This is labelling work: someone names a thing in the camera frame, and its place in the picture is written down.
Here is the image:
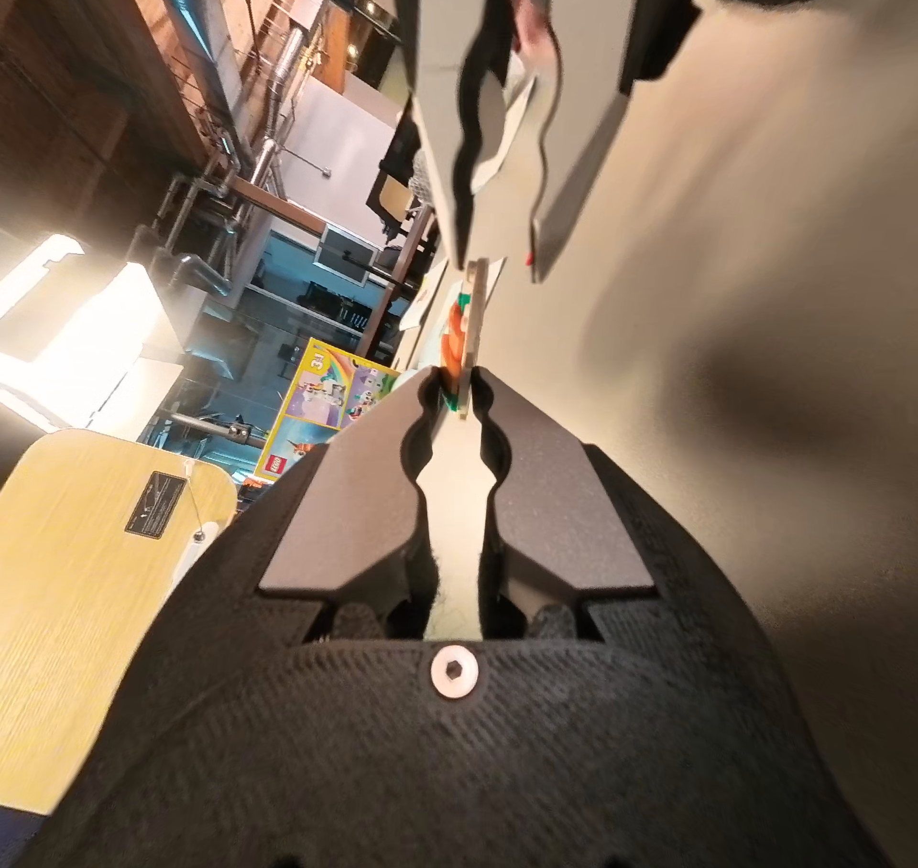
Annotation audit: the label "silver ventilation duct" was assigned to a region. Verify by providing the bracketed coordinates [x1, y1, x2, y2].
[142, 0, 289, 189]

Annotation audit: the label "lego set box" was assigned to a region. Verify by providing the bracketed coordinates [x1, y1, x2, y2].
[254, 336, 404, 483]

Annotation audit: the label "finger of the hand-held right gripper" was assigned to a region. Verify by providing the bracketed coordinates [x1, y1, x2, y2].
[529, 0, 646, 284]
[411, 0, 504, 270]

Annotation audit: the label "black chair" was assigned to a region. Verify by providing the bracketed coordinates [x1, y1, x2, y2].
[365, 117, 433, 225]

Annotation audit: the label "person's right hand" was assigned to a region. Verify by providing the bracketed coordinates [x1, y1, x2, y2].
[488, 0, 555, 53]

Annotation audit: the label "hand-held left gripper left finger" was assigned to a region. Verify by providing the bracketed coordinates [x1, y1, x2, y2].
[258, 366, 441, 637]

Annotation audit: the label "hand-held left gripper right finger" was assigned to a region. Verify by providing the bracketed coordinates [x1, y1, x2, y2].
[475, 366, 656, 637]

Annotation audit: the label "wooden board on white stand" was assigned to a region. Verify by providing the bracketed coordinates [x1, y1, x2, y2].
[0, 428, 238, 816]

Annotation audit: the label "open instruction booklet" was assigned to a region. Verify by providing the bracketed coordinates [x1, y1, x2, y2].
[400, 329, 451, 384]

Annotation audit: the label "bright light panel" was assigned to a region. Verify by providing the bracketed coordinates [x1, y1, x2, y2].
[0, 233, 185, 434]

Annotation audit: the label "round multicolour lego build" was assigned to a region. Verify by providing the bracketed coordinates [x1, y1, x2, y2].
[438, 257, 492, 422]

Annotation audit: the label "wall monitor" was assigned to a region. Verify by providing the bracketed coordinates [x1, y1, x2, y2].
[313, 226, 379, 286]

